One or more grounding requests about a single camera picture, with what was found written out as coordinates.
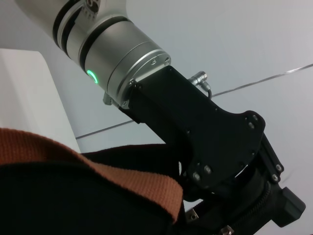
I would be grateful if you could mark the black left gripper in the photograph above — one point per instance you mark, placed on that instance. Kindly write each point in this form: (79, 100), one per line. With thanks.
(195, 127)

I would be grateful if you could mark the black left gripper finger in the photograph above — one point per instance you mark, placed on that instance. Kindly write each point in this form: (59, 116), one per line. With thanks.
(288, 205)

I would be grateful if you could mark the silver zipper pull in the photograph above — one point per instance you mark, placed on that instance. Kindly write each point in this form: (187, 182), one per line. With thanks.
(192, 215)

